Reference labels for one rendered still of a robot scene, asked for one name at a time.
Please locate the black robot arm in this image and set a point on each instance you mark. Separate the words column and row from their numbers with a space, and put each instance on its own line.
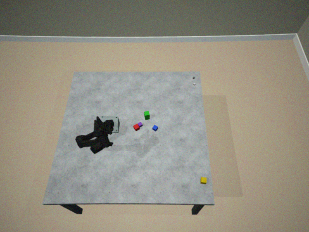
column 96, row 145

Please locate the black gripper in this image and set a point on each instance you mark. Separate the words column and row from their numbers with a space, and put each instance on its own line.
column 99, row 128

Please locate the red block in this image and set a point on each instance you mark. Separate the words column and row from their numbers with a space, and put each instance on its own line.
column 136, row 127

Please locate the small yellow block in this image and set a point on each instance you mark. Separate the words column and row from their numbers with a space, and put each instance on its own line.
column 203, row 180

